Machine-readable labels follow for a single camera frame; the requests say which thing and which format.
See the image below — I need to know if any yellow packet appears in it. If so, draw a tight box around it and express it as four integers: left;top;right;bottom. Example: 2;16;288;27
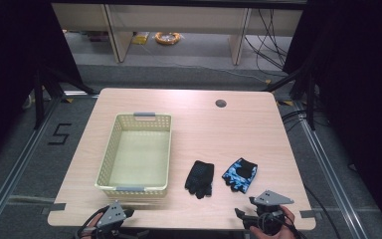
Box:
131;31;151;46

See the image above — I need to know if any black floor cables bundle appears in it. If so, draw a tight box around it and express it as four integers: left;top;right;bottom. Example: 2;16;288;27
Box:
243;8;293;72

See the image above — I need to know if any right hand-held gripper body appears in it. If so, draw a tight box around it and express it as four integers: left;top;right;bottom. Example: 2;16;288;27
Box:
248;189;295;236

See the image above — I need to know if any blue camouflage fingerless glove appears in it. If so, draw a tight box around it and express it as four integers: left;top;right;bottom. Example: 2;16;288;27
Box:
221;157;259;194

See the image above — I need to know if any aluminium floor rail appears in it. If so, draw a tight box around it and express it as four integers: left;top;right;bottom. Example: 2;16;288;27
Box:
0;95;65;235
293;99;370;239

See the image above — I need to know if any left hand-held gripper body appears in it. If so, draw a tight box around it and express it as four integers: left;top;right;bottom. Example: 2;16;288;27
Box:
94;200;128;239

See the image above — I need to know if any pale green perforated plastic basket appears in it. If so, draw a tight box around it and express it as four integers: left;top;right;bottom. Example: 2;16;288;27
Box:
95;112;173;200

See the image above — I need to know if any black fingerless glove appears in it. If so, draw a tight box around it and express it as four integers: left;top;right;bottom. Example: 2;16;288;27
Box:
184;159;215;200

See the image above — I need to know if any black cable loop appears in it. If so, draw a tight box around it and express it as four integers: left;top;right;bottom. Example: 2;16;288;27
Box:
76;204;111;239

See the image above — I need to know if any person's right hand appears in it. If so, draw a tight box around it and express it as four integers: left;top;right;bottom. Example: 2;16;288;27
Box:
249;205;296;239

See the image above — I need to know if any person's left hand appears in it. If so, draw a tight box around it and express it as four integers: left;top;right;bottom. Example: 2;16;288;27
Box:
79;212;104;239

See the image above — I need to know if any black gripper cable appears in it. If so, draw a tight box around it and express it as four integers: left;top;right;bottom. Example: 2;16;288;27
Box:
278;183;343;239

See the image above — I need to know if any black metal stand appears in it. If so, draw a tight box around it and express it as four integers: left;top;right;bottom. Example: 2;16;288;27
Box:
262;59;318;131
32;64;99;130

